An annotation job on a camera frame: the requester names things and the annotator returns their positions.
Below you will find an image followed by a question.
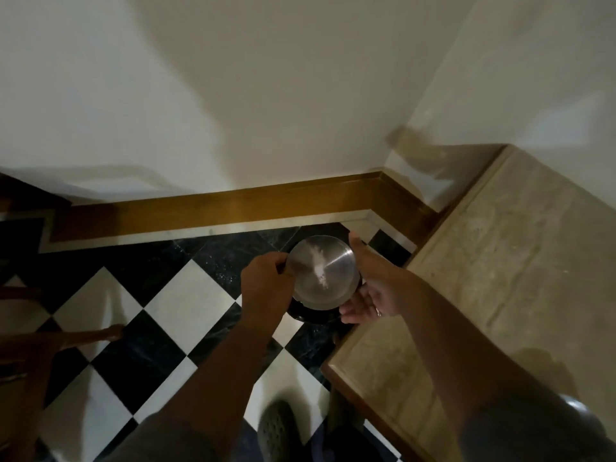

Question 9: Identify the person's left forearm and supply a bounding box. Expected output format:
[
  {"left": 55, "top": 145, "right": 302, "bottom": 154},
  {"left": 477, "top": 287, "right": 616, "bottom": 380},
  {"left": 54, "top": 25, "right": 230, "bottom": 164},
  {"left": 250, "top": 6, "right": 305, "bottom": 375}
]
[{"left": 140, "top": 310, "right": 289, "bottom": 462}]

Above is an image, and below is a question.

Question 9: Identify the round steel bowl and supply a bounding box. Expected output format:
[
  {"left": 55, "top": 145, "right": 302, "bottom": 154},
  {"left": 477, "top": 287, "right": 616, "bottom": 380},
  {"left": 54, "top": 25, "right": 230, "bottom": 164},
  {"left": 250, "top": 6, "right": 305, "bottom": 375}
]
[{"left": 287, "top": 235, "right": 363, "bottom": 311}]

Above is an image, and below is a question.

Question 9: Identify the grey right sleeve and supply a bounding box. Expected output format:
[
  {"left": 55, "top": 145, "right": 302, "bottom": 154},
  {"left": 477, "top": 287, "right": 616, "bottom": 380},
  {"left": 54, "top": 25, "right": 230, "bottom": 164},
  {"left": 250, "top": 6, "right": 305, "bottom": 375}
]
[{"left": 457, "top": 389, "right": 616, "bottom": 462}]

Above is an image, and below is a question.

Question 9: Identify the person's right hand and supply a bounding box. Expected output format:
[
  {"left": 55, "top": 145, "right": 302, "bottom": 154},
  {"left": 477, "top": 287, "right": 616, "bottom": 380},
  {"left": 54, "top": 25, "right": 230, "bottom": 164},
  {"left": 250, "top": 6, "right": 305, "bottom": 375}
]
[{"left": 339, "top": 232, "right": 415, "bottom": 326}]

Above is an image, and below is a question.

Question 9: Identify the grey sleeve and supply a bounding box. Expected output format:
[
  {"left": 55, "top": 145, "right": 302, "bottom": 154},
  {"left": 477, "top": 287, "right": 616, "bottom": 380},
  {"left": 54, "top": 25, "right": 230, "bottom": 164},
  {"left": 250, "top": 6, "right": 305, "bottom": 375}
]
[
  {"left": 457, "top": 389, "right": 616, "bottom": 462},
  {"left": 103, "top": 411, "right": 227, "bottom": 462}
]

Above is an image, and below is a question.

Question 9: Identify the marble top wooden table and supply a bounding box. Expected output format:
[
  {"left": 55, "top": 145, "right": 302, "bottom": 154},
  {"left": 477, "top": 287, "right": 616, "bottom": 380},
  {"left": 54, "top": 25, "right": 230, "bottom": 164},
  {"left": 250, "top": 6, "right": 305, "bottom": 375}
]
[{"left": 320, "top": 144, "right": 616, "bottom": 462}]

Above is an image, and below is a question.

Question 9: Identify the wooden chair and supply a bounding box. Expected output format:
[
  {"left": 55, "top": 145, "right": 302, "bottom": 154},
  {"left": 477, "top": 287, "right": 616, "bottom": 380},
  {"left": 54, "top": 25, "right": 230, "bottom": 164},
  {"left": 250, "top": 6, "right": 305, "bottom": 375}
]
[{"left": 0, "top": 284, "right": 126, "bottom": 462}]

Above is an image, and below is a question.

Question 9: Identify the wooden baseboard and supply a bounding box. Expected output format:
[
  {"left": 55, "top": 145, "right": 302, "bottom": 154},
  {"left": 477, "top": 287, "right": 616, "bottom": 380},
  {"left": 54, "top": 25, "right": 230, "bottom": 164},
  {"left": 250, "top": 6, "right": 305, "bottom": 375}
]
[{"left": 48, "top": 170, "right": 440, "bottom": 247}]

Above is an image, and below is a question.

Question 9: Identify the grey left sleeve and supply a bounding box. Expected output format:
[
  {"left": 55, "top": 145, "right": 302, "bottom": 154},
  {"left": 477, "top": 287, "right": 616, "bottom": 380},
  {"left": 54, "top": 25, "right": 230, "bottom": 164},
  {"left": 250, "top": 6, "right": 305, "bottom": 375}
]
[{"left": 103, "top": 411, "right": 227, "bottom": 462}]

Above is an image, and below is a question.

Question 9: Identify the person's right forearm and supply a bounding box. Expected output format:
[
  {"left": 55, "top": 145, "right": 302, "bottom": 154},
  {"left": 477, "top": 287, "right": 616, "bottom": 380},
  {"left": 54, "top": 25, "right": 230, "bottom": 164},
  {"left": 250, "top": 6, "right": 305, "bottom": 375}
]
[{"left": 385, "top": 279, "right": 535, "bottom": 431}]

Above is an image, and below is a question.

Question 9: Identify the person's left hand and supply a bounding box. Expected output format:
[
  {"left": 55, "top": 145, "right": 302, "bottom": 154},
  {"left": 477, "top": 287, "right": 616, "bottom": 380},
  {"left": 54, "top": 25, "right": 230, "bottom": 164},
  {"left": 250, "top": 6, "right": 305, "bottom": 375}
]
[{"left": 240, "top": 252, "right": 295, "bottom": 329}]

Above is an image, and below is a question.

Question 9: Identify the grey perforated shoe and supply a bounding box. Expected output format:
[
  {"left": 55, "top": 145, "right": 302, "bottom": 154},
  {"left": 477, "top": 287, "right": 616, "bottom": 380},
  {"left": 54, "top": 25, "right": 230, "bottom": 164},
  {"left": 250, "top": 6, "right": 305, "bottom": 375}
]
[{"left": 257, "top": 399, "right": 305, "bottom": 462}]

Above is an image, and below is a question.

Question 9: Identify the black round bin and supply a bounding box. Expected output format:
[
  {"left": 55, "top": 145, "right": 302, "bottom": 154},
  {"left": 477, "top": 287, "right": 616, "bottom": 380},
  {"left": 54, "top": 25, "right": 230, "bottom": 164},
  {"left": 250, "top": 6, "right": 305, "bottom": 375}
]
[{"left": 287, "top": 284, "right": 367, "bottom": 327}]

